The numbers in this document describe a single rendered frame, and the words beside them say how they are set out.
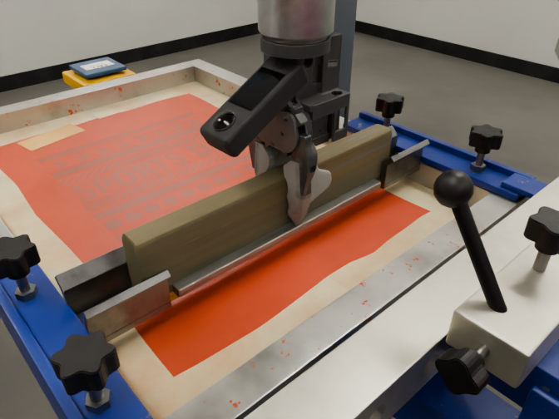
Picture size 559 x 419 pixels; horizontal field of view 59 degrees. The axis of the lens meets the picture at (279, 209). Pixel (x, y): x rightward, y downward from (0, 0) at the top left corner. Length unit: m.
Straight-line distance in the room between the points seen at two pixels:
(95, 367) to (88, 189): 0.44
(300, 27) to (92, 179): 0.45
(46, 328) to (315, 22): 0.37
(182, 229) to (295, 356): 0.16
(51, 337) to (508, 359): 0.37
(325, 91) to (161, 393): 0.34
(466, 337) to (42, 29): 4.13
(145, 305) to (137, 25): 4.21
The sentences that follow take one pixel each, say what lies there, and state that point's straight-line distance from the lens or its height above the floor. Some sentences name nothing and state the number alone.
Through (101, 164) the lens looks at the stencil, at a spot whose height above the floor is 0.96.
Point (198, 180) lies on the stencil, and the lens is 0.77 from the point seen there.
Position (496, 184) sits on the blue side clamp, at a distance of 0.72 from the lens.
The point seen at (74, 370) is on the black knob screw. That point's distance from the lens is 0.38.
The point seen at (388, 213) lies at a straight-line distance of 0.70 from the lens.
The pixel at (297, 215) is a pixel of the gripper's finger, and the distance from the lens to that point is 0.57.
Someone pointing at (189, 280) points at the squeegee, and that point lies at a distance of 0.52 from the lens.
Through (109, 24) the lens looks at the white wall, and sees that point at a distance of 4.53.
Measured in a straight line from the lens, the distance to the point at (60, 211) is 0.75.
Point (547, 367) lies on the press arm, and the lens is 0.43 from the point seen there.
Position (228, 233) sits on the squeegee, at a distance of 0.53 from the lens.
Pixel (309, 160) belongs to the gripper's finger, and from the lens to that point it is 0.52.
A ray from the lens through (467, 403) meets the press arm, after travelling 0.54.
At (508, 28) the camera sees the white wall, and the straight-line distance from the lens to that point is 4.64.
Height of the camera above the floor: 1.34
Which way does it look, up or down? 34 degrees down
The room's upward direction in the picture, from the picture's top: straight up
